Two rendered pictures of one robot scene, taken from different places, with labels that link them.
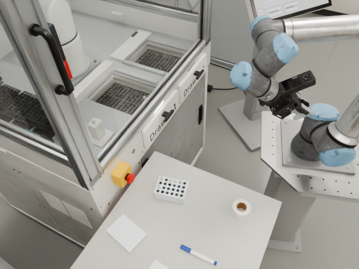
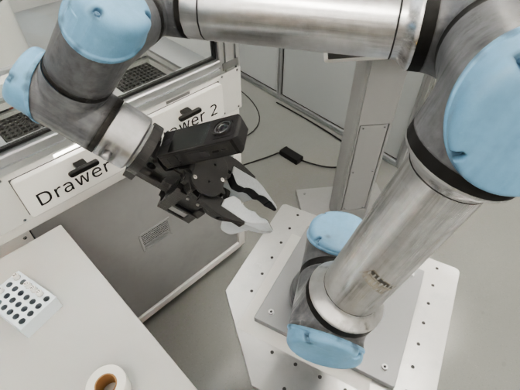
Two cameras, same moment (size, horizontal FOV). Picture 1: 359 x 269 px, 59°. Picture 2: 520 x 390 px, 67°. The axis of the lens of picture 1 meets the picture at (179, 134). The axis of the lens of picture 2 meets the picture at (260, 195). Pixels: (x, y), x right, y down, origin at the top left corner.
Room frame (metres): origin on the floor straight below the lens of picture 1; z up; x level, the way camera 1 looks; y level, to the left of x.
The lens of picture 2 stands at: (0.42, -0.54, 1.52)
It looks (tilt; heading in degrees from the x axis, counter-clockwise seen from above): 46 degrees down; 15
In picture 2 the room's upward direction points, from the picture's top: straight up
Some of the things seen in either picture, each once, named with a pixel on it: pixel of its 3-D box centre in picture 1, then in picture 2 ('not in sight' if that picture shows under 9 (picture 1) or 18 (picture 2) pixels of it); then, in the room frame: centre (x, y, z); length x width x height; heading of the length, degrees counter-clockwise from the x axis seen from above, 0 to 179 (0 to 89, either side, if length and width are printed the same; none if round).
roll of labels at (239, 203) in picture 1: (241, 209); (108, 388); (0.57, -0.22, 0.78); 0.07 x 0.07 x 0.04
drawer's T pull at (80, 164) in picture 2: (166, 115); (81, 165); (0.97, 0.05, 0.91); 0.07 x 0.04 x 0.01; 150
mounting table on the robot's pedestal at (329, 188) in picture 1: (309, 158); (330, 319); (0.85, -0.59, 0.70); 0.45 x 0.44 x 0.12; 78
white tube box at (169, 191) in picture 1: (171, 189); (23, 302); (0.68, 0.04, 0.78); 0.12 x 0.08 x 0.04; 74
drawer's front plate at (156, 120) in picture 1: (161, 118); (80, 170); (0.99, 0.07, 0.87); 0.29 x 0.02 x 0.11; 150
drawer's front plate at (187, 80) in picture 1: (193, 77); (183, 118); (1.26, -0.08, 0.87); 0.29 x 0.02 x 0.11; 150
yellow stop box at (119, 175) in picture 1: (122, 174); not in sight; (0.69, 0.22, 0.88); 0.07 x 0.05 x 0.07; 150
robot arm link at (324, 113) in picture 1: (320, 121); (336, 253); (0.86, -0.57, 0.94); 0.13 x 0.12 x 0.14; 1
